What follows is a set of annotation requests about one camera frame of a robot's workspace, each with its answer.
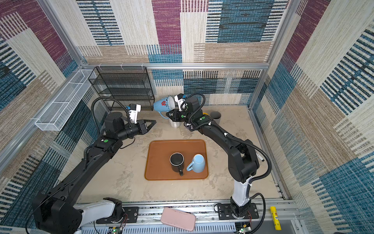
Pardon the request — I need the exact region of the grey mug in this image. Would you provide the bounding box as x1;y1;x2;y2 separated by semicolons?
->
210;111;222;125

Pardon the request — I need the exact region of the yellow marker right rail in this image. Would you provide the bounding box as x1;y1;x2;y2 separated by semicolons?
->
270;206;281;231

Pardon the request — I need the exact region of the white faceted mug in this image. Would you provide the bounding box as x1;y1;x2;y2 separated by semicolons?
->
169;120;181;128

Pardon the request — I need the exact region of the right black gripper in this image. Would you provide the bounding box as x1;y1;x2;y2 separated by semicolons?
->
166;109;193;122

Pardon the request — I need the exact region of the black mesh shelf rack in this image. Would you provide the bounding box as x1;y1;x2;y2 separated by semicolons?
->
88;66;155;111

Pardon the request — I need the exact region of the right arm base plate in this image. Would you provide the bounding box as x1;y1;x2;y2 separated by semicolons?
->
213;203;259;220

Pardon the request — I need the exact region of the black mug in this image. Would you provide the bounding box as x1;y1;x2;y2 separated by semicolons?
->
169;153;185;176

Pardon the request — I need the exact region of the brown serving tray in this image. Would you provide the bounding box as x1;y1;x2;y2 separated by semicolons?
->
145;139;208;181

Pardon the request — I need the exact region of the white wire wall basket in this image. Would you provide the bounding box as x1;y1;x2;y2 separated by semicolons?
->
35;69;93;131

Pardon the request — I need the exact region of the pink pouch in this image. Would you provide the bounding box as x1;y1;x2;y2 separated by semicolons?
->
160;207;196;232

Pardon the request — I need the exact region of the blue patterned mug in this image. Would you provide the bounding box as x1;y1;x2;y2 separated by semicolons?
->
153;96;175;119

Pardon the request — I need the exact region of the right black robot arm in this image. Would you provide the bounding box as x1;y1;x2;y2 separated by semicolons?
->
161;93;272;218

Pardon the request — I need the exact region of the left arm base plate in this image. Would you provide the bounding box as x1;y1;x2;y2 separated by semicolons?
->
96;207;139;224

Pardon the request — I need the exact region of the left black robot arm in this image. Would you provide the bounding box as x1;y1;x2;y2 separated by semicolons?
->
30;104;156;234

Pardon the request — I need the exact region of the light blue mug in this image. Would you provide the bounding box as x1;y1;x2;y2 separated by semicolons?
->
187;154;206;173

